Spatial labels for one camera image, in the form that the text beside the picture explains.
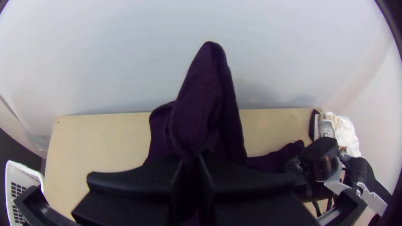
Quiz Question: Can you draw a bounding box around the pile of folded clothes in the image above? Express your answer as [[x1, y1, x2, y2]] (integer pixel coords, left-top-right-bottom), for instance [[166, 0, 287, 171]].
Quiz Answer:
[[309, 109, 362, 157]]

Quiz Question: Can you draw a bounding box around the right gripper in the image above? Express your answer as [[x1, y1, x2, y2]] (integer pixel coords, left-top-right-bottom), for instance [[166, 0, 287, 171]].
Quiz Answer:
[[284, 154, 314, 201]]

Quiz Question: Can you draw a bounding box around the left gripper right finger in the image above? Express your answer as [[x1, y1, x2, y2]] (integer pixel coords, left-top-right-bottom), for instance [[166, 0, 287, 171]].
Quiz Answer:
[[198, 155, 320, 226]]

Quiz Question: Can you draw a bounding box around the white laundry basket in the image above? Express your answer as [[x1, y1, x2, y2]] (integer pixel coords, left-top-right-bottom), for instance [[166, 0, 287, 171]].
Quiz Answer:
[[5, 160, 44, 226]]

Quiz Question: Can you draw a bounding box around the black t-shirt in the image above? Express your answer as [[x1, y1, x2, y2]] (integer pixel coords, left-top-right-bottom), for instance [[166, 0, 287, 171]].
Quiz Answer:
[[144, 41, 305, 226]]

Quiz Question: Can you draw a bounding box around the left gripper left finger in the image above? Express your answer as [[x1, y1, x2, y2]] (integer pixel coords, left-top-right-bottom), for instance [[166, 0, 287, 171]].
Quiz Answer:
[[71, 157, 184, 226]]

